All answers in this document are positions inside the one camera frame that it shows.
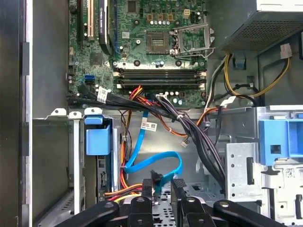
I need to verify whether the black cable bundle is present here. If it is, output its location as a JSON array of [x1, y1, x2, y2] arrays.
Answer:
[[66, 84, 227, 193]]

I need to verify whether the metal socket cover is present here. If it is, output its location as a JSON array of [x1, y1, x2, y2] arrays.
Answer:
[[174, 23, 212, 57]]

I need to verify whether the black chipset chip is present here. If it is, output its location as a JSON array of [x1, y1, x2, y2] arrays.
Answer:
[[89, 52, 103, 66]]

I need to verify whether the orange red wire bundle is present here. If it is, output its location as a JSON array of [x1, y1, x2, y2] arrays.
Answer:
[[128, 85, 166, 107]]

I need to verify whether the metal optical drive cage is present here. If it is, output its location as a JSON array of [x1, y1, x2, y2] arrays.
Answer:
[[224, 105, 303, 222]]

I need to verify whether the black RAM slot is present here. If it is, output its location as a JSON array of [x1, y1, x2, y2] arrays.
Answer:
[[113, 84, 206, 90], [113, 73, 206, 80], [113, 69, 206, 74], [113, 79, 206, 85]]

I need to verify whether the white wire connector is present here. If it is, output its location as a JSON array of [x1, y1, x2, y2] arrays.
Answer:
[[280, 44, 291, 60]]

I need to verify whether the green motherboard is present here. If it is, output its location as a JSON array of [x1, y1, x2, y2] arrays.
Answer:
[[67, 0, 208, 108]]

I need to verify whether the metal disk bay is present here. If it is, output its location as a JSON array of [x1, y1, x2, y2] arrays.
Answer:
[[32, 107, 124, 213]]

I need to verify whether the red orange yellow power wire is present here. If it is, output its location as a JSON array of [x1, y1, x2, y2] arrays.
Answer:
[[104, 137, 143, 203]]

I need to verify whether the yellow black power wire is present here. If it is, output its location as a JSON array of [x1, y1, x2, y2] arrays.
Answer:
[[223, 53, 291, 107]]

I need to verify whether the black graphics card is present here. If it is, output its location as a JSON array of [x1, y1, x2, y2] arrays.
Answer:
[[96, 0, 114, 55]]

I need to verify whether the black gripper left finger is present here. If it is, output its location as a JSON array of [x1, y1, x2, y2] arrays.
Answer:
[[55, 178, 154, 227]]

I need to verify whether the CPU socket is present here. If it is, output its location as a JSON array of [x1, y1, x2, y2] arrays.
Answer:
[[146, 32, 170, 55]]

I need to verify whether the black PC case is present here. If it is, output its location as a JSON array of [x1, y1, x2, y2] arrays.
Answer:
[[0, 0, 303, 227]]

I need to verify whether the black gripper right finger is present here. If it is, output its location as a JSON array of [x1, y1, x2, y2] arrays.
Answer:
[[171, 178, 287, 227]]

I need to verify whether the hard disk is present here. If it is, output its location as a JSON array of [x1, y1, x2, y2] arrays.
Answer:
[[84, 114, 119, 193]]

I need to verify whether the blue plastic drive latch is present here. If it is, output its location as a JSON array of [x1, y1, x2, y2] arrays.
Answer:
[[258, 119, 303, 166]]

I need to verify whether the metal locking lever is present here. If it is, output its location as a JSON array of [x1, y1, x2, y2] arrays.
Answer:
[[175, 46, 216, 59]]

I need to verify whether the blue disk wire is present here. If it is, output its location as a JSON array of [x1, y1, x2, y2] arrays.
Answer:
[[123, 110, 183, 204]]

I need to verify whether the grey power supply unit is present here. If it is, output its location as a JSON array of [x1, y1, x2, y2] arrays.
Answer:
[[214, 0, 303, 52]]

